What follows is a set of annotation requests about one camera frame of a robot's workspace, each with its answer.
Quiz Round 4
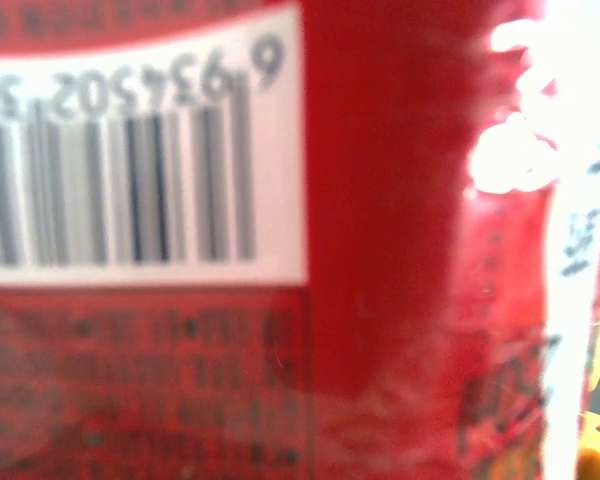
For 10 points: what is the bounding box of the red gold label bottle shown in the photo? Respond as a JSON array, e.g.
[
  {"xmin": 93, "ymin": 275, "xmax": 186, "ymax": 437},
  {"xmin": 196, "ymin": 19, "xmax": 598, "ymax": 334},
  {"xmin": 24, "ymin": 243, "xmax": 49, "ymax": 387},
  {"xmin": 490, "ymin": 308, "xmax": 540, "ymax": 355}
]
[{"xmin": 0, "ymin": 0, "xmax": 600, "ymax": 480}]

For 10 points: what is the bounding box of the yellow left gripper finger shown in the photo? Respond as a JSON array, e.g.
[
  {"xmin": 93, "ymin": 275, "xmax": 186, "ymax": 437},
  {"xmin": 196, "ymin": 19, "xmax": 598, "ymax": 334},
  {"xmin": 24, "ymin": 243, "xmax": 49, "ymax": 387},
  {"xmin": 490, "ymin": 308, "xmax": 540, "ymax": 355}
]
[{"xmin": 577, "ymin": 319, "xmax": 600, "ymax": 480}]

